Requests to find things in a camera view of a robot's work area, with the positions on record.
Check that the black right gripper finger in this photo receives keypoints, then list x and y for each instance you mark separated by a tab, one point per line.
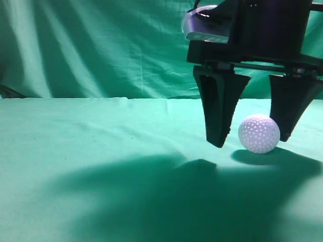
220	91

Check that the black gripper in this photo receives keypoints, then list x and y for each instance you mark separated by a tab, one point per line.
268	35

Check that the white dimpled golf ball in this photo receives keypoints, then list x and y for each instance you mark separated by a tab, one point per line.
259	133

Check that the green table cloth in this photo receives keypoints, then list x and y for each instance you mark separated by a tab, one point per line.
118	169

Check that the green backdrop cloth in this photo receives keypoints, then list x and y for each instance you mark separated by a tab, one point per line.
95	49

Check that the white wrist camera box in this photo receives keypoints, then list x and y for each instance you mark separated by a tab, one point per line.
210	23

